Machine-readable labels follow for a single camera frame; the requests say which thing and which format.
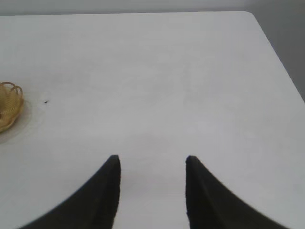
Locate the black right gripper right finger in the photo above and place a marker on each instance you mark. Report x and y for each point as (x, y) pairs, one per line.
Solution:
(209, 202)

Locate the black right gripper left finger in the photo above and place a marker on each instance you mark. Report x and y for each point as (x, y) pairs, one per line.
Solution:
(97, 198)

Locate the yellow woven wicker basket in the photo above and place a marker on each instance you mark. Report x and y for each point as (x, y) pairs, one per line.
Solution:
(8, 105)

